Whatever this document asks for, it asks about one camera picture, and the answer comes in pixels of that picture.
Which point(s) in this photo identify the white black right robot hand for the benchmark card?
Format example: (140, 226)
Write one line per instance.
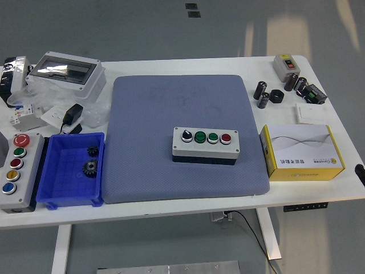
(360, 170)

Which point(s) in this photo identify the grey four-button control box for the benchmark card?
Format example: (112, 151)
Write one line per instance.
(199, 149)

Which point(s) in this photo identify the grey five-button control box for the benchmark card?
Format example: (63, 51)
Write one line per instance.
(22, 174)

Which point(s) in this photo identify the yellow white cardboard box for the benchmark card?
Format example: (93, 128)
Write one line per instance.
(302, 148)

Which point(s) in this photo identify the black table control panel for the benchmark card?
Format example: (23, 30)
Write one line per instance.
(305, 207)

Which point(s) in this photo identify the black module with green terminal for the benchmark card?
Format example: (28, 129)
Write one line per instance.
(313, 94)

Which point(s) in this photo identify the black cylindrical capacitor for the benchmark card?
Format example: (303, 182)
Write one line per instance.
(260, 90)
(263, 100)
(300, 84)
(291, 82)

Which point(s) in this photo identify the black hex nut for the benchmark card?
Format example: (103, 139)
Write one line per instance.
(276, 96)

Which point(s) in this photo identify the white table leg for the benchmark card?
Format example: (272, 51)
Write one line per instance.
(269, 237)
(61, 248)

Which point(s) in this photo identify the blue-grey cushioned mat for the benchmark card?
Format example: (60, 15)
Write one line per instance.
(137, 142)

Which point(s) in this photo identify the dark floor plate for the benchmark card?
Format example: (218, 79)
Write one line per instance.
(191, 6)
(194, 14)

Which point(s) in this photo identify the small black bevel gear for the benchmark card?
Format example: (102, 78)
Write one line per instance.
(93, 150)

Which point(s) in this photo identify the large black bevel gear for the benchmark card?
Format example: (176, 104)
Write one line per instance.
(90, 169)

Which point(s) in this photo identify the black power adapter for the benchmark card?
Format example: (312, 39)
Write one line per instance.
(72, 114)

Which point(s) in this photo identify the blue plastic bin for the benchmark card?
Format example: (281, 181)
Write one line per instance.
(62, 182)

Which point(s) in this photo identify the clear plastic bag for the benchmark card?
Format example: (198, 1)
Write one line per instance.
(54, 97)

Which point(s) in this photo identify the grey metal plate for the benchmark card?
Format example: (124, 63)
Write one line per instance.
(30, 124)

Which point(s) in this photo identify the white circuit breaker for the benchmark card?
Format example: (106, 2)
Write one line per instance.
(21, 112)

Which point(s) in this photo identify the white wall switch plate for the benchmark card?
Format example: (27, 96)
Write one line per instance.
(310, 112)

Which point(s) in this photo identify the grey red-black push switch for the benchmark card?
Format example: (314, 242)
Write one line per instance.
(285, 67)

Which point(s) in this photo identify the grey bracket under table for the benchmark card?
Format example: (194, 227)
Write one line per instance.
(219, 217)

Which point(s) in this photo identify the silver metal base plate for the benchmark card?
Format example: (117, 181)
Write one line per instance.
(171, 268)

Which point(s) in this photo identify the grey enclosure with clear lid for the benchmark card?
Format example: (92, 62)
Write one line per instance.
(71, 80)

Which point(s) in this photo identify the white wall socket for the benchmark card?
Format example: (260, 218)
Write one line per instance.
(52, 115)

